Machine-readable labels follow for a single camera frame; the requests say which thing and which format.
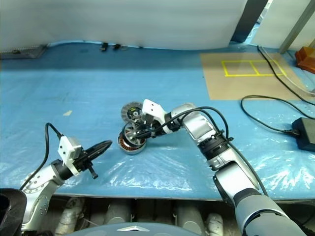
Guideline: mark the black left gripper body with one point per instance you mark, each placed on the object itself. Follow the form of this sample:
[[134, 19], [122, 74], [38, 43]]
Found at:
[[82, 162]]

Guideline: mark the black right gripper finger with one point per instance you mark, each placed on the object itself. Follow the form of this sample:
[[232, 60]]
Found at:
[[140, 121], [145, 134]]

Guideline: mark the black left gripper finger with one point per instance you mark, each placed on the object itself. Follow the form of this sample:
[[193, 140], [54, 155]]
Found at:
[[101, 146], [99, 154]]

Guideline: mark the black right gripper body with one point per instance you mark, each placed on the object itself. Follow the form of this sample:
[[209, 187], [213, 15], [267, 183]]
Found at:
[[151, 127]]

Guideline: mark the black spoked rotor wheel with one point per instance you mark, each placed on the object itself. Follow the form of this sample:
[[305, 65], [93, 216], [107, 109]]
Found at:
[[130, 132]]

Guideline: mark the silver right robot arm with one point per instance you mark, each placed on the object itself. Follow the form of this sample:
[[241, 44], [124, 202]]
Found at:
[[246, 177]]

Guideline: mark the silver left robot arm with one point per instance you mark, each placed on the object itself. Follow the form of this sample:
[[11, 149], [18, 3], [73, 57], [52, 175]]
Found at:
[[37, 191]]

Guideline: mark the silver motor cover circuit board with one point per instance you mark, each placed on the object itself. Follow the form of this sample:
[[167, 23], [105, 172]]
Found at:
[[125, 110]]

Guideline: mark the motor stator with copper windings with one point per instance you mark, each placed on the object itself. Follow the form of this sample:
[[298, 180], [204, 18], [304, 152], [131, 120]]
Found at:
[[130, 148]]

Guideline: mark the white tape scrap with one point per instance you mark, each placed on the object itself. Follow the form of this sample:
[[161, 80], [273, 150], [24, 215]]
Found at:
[[67, 113]]

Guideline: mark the grey padded cylinder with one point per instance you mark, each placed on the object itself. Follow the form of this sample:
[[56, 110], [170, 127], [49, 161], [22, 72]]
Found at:
[[70, 214], [189, 216], [118, 211], [214, 225]]

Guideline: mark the small black clip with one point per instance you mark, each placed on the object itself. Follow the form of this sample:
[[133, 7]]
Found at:
[[116, 46], [104, 46]]

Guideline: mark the grey robot torso with logo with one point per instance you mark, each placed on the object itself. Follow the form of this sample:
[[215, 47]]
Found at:
[[135, 229]]

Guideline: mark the dark rounded shape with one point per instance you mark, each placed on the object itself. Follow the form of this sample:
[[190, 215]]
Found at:
[[11, 211]]

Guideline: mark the brown cardboard sheet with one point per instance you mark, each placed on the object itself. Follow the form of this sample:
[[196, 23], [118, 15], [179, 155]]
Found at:
[[233, 86]]

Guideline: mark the white partition panel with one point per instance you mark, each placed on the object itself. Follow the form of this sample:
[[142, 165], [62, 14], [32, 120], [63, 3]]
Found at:
[[123, 22]]

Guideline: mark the grey metal strip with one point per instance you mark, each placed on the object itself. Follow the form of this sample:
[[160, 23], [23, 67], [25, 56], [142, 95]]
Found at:
[[24, 52]]

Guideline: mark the clear plastic tube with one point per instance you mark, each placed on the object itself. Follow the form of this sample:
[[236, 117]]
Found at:
[[299, 86]]

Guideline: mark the black power adapter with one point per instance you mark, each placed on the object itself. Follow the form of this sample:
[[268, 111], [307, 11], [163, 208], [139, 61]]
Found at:
[[306, 135]]

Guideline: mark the brown box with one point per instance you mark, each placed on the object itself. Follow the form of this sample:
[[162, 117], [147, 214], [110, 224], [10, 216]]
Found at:
[[306, 59]]

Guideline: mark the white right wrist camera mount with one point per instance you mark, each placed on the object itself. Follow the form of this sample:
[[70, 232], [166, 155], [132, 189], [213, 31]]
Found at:
[[152, 108]]

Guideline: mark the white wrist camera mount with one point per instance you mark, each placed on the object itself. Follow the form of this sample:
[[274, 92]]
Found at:
[[152, 108], [67, 147]]

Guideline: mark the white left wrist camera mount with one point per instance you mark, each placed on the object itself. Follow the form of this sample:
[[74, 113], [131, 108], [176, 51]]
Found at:
[[67, 147]]

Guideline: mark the dark post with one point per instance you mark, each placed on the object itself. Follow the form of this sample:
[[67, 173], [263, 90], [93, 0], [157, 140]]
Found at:
[[248, 22]]

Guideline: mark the grey aluminium post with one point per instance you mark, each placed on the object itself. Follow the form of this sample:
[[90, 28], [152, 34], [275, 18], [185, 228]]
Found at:
[[297, 24]]

